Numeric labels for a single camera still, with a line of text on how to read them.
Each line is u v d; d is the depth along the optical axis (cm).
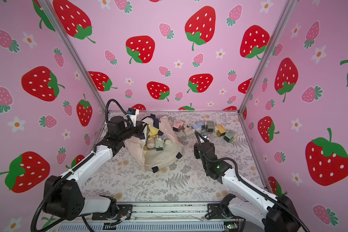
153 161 90
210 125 105
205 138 67
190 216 73
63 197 41
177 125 105
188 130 104
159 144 93
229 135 100
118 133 62
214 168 57
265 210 41
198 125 105
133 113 69
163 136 90
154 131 94
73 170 45
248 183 48
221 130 104
